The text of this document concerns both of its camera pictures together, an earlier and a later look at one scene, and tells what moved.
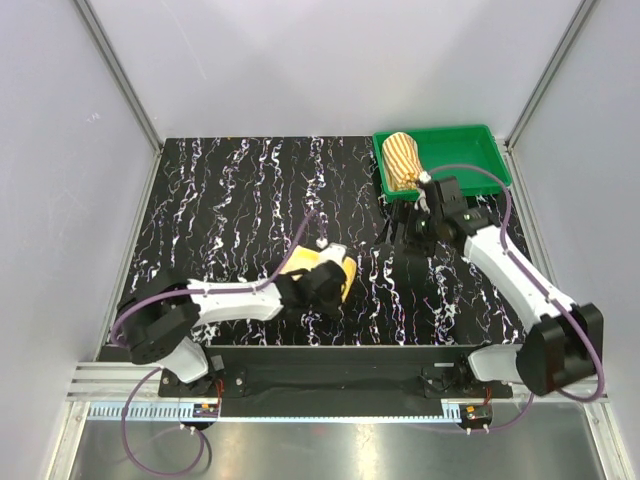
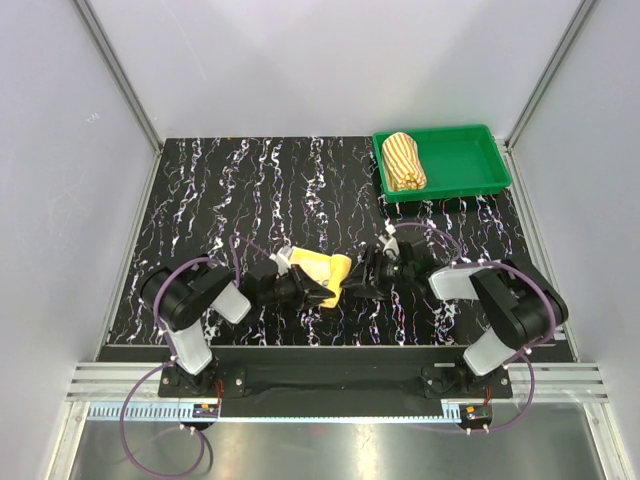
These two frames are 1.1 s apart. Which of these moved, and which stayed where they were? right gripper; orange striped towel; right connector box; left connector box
Moved: right gripper
Stayed: orange striped towel; right connector box; left connector box
